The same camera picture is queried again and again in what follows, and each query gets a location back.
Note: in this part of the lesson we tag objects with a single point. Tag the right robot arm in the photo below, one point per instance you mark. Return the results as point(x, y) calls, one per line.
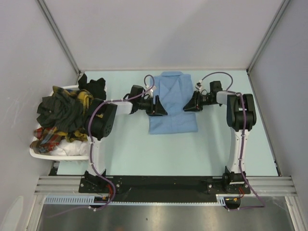
point(241, 117)

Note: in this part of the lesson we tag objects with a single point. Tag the aluminium front rail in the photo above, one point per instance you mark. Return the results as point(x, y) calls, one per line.
point(69, 185)

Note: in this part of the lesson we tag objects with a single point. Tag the white shirt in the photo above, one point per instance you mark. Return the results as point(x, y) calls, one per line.
point(75, 148)

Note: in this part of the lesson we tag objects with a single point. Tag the right aluminium frame post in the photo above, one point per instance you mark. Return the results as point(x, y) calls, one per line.
point(269, 32)

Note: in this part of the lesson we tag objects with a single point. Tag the light blue long sleeve shirt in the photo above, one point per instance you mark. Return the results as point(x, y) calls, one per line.
point(174, 89)

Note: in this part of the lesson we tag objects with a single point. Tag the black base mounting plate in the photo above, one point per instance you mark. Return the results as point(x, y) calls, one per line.
point(153, 187)

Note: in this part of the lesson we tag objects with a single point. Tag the white slotted cable duct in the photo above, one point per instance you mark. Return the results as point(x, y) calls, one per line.
point(98, 200)

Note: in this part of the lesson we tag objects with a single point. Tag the left aluminium frame post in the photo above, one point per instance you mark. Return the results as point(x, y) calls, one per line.
point(57, 33)

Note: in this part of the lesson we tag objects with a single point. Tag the yellow plaid shirt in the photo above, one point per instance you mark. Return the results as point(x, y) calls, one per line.
point(85, 98)

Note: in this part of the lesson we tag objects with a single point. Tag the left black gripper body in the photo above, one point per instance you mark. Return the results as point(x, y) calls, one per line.
point(149, 106)

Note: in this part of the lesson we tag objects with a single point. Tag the aluminium frame post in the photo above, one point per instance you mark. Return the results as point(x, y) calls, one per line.
point(57, 33)
point(269, 32)

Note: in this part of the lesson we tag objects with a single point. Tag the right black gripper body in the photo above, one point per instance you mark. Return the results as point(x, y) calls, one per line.
point(201, 108)

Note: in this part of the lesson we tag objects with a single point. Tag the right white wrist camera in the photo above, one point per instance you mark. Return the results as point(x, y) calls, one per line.
point(199, 86)

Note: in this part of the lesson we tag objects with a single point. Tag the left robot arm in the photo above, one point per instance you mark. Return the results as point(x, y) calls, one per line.
point(100, 117)

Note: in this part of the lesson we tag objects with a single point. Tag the red plaid shirt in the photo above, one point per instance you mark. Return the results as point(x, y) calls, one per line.
point(47, 139)

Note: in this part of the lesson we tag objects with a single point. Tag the black shirt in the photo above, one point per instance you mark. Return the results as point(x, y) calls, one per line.
point(95, 87)

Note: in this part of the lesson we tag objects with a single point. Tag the dark grey striped shirt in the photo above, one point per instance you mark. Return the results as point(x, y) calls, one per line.
point(60, 111)

